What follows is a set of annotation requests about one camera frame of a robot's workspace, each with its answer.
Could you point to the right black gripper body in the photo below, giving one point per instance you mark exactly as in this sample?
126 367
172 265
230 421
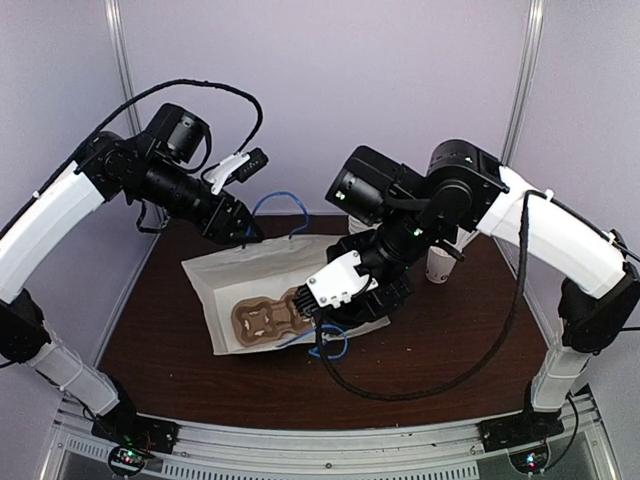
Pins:
403 235

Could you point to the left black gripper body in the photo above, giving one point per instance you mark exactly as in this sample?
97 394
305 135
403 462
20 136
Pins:
162 185

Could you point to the stack of paper cups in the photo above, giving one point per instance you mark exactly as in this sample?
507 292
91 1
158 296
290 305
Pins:
356 226

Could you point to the blue checkered paper bag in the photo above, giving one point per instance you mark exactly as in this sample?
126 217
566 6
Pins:
269 268

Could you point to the cardboard cup carrier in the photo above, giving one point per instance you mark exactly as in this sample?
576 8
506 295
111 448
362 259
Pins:
261 320

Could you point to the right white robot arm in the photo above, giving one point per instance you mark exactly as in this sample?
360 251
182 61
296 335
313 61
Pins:
467 189

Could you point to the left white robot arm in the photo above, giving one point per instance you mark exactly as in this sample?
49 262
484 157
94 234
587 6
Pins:
106 166

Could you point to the white cup holding straws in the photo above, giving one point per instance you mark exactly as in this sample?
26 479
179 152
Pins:
439 265

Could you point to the bundle of white straws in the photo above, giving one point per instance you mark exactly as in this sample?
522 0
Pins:
463 238

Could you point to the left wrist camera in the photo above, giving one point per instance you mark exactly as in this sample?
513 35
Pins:
238 167

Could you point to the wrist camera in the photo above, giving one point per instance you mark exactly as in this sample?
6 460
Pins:
238 167
335 285

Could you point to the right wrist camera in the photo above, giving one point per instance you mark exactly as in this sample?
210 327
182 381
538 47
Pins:
335 285

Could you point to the left aluminium post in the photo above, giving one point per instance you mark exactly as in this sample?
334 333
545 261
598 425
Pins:
118 42

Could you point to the aluminium post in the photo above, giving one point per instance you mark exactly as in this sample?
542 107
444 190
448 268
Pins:
529 59
118 42

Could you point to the right aluminium post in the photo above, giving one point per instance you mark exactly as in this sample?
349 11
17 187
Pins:
529 59

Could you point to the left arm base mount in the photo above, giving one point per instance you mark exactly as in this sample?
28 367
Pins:
125 426

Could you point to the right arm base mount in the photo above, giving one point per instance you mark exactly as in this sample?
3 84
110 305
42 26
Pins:
527 426

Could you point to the aluminium front rail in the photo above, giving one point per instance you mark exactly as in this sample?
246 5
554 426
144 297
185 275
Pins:
452 450

